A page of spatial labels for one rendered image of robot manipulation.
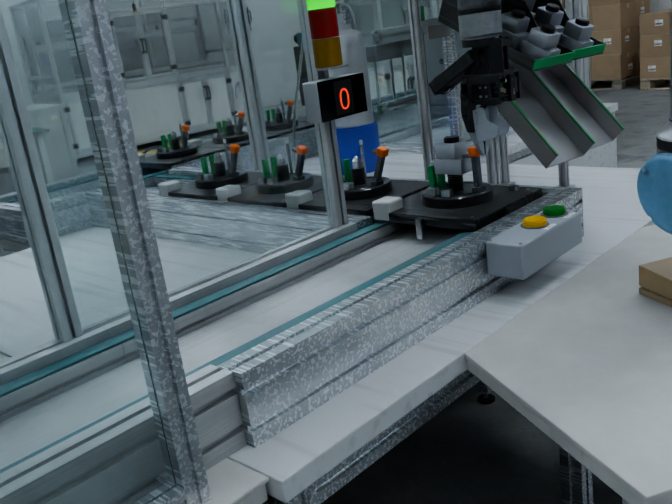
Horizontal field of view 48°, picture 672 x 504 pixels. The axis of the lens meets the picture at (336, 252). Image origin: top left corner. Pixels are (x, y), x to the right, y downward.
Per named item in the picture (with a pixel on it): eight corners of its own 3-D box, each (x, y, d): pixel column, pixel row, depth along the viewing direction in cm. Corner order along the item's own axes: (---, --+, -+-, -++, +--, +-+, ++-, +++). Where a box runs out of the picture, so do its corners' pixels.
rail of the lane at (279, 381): (584, 236, 151) (582, 183, 148) (254, 448, 91) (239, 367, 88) (558, 233, 155) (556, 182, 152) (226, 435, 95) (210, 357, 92)
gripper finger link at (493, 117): (506, 155, 138) (502, 104, 135) (478, 154, 142) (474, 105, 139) (514, 151, 140) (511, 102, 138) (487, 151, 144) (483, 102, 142)
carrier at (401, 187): (437, 190, 167) (432, 134, 163) (367, 220, 150) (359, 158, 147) (356, 185, 183) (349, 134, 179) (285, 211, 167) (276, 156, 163)
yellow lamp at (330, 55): (348, 63, 135) (345, 35, 134) (329, 67, 132) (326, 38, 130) (328, 65, 139) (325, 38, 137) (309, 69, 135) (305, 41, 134)
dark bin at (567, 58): (572, 62, 159) (583, 28, 154) (532, 72, 151) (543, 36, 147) (477, 15, 175) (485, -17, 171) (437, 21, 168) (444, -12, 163)
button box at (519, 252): (583, 242, 135) (581, 209, 133) (524, 281, 121) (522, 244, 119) (547, 238, 140) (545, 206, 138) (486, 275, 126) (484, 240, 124)
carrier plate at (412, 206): (542, 197, 149) (542, 186, 149) (476, 231, 133) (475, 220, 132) (442, 190, 166) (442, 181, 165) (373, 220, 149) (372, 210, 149)
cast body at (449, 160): (474, 170, 146) (471, 134, 144) (461, 175, 143) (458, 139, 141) (439, 168, 152) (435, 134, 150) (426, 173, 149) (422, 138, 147)
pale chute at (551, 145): (584, 155, 163) (596, 142, 160) (545, 169, 156) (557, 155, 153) (506, 65, 173) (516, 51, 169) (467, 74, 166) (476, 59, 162)
